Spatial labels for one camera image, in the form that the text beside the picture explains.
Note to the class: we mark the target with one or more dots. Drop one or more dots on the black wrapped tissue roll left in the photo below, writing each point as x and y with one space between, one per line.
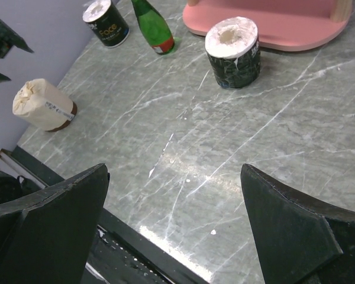
106 22

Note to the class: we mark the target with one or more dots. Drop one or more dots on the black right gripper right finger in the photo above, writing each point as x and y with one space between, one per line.
299 238

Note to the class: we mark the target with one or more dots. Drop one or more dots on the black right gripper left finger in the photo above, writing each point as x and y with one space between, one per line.
46 236

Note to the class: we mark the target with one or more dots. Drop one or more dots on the green glass bottle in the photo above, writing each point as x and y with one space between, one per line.
153 27

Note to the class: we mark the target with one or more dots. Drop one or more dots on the pink three tier shelf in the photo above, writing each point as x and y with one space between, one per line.
286 25

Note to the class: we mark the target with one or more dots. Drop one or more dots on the beige wrapped roll left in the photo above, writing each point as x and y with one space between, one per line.
44 106

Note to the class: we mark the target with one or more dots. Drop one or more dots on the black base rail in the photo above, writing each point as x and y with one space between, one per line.
118 254

